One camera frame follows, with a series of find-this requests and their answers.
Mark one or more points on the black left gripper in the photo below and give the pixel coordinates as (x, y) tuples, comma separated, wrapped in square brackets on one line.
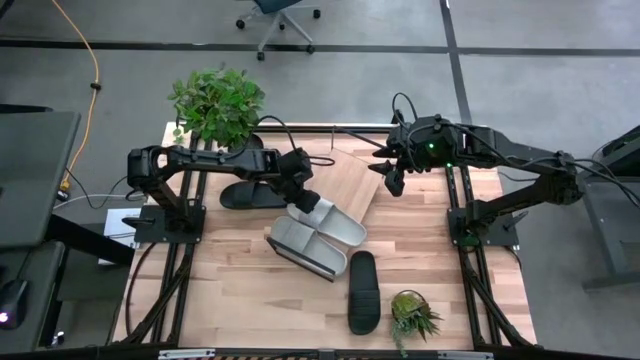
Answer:
[(295, 167)]

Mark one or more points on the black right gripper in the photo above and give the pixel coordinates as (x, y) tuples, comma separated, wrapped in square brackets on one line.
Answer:
[(425, 145)]

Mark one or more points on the grey slide sandal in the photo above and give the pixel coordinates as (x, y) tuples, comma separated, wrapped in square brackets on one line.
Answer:
[(345, 232), (310, 245)]

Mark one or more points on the black slide sandal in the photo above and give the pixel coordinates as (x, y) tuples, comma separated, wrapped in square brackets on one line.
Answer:
[(240, 197), (364, 295)]

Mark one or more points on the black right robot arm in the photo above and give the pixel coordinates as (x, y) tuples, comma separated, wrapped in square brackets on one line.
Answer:
[(520, 150)]

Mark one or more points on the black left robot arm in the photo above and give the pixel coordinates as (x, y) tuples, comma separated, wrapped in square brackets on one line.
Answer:
[(210, 160)]

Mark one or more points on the black-framed wooden shoe shelf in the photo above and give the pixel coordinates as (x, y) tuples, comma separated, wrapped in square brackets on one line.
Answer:
[(350, 180)]

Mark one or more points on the leafy green potted plant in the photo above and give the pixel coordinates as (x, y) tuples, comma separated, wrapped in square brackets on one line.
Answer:
[(220, 105)]

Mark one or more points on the small potted succulent plant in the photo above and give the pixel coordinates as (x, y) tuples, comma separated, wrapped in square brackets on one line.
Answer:
[(410, 312)]

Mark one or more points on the wheeled office chair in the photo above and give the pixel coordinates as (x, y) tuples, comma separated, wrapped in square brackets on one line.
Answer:
[(275, 5)]

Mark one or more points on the white flat box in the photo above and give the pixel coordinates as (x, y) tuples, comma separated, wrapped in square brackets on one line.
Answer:
[(117, 225)]

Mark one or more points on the grey metal desk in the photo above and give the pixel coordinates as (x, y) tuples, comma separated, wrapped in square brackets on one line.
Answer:
[(615, 210)]

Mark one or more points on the dark grey desk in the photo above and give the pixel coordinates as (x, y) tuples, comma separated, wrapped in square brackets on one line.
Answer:
[(42, 280)]

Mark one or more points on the black desk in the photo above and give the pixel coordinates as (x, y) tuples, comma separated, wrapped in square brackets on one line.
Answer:
[(30, 175)]

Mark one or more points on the black computer mouse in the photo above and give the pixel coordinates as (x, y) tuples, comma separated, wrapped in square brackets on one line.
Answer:
[(12, 300)]

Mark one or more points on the black aluminium rig frame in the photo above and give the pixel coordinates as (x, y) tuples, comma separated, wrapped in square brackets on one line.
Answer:
[(300, 129)]

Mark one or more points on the silver metal bracket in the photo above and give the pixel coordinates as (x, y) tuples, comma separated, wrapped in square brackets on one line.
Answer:
[(465, 355), (186, 354)]

